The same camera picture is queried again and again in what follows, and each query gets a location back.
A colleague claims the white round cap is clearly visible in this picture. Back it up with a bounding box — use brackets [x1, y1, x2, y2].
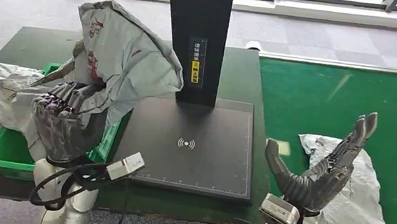
[244, 39, 263, 52]

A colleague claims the grey plastic parcel bag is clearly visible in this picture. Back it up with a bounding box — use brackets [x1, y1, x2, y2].
[289, 133, 395, 224]

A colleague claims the grey plastic parcel red print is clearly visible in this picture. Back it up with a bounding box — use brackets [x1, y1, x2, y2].
[7, 0, 191, 136]

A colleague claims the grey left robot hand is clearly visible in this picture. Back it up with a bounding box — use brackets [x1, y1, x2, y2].
[27, 77, 111, 170]

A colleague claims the green plastic crate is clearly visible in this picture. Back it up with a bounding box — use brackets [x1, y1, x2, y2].
[0, 57, 138, 191]

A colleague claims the black scanner column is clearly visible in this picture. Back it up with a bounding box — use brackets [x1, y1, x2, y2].
[156, 0, 235, 109]

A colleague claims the yellow and black column label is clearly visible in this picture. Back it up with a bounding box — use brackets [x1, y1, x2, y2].
[186, 36, 208, 89]

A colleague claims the green conveyor belt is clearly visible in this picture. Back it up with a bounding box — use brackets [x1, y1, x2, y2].
[244, 57, 397, 224]

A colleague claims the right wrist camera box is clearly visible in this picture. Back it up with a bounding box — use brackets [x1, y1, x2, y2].
[258, 192, 303, 224]

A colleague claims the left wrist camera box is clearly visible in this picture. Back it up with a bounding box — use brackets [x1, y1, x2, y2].
[105, 149, 147, 185]

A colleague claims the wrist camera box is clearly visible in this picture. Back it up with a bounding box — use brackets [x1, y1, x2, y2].
[258, 192, 303, 224]
[105, 149, 147, 185]

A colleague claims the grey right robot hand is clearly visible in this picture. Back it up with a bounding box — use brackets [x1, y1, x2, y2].
[260, 103, 379, 218]

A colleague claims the black scanner base plate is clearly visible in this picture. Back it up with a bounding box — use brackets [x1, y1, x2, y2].
[111, 89, 260, 204]

